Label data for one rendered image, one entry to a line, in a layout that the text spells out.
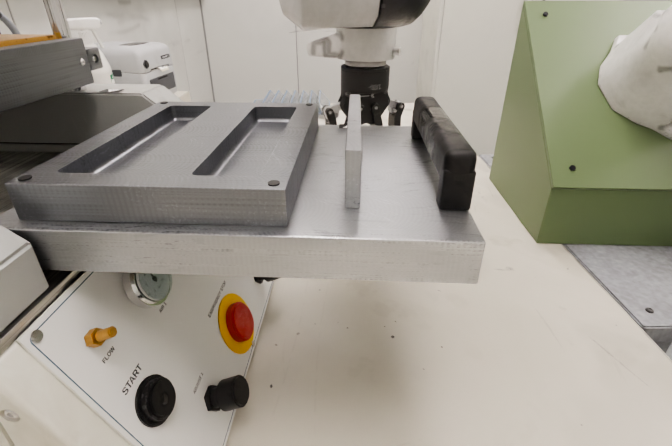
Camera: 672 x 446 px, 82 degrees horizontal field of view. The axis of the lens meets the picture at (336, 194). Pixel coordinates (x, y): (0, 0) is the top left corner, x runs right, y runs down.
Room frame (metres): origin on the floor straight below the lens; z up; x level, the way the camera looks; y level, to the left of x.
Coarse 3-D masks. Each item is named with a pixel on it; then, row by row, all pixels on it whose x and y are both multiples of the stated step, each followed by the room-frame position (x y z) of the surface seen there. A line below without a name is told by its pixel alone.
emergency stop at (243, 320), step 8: (232, 304) 0.31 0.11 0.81; (240, 304) 0.31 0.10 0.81; (232, 312) 0.30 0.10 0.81; (240, 312) 0.30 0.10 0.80; (248, 312) 0.31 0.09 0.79; (232, 320) 0.29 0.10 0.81; (240, 320) 0.29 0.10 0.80; (248, 320) 0.30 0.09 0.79; (232, 328) 0.28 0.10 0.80; (240, 328) 0.29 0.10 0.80; (248, 328) 0.30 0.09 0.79; (232, 336) 0.28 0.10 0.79; (240, 336) 0.28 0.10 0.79; (248, 336) 0.29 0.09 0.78
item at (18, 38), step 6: (0, 36) 0.39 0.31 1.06; (6, 36) 0.39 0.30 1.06; (12, 36) 0.39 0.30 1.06; (18, 36) 0.39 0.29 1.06; (24, 36) 0.39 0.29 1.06; (30, 36) 0.39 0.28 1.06; (36, 36) 0.39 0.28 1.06; (42, 36) 0.39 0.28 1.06; (48, 36) 0.40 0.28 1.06; (54, 36) 0.41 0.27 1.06; (0, 42) 0.34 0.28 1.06; (6, 42) 0.35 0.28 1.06; (12, 42) 0.36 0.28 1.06; (18, 42) 0.36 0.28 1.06; (24, 42) 0.37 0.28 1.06; (30, 42) 0.38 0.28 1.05
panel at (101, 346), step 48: (96, 288) 0.21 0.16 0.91; (192, 288) 0.28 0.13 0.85; (240, 288) 0.34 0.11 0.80; (48, 336) 0.17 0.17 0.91; (96, 336) 0.18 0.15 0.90; (144, 336) 0.21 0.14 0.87; (192, 336) 0.24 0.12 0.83; (96, 384) 0.16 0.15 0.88; (144, 384) 0.18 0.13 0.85; (192, 384) 0.21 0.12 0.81; (144, 432) 0.16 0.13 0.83; (192, 432) 0.18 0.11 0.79
